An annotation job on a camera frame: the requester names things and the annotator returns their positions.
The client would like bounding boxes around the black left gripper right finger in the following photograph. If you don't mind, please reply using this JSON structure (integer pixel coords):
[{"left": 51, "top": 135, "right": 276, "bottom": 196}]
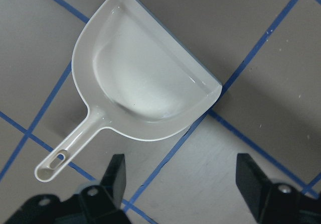
[{"left": 236, "top": 153, "right": 272, "bottom": 221}]

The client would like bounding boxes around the white dustpan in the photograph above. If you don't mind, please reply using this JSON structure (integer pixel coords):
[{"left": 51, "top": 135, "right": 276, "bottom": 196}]
[{"left": 34, "top": 0, "right": 223, "bottom": 182}]

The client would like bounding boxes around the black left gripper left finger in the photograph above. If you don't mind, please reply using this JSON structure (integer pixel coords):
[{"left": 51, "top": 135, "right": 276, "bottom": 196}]
[{"left": 100, "top": 154, "right": 125, "bottom": 206}]

